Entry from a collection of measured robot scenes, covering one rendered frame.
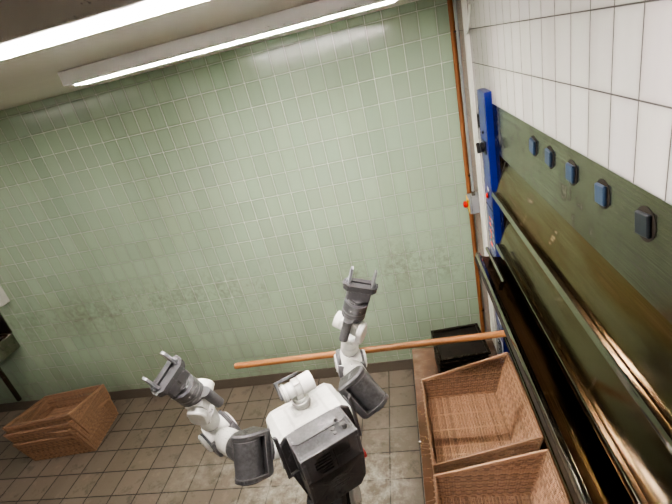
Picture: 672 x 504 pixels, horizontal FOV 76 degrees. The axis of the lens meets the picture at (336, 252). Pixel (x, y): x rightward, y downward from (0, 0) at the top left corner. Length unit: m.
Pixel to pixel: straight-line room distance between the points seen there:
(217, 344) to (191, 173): 1.48
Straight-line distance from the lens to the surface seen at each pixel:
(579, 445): 1.35
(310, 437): 1.45
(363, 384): 1.56
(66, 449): 4.40
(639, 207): 0.96
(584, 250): 1.30
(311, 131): 2.90
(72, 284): 4.15
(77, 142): 3.57
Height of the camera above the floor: 2.43
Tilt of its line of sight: 24 degrees down
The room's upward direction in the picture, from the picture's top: 14 degrees counter-clockwise
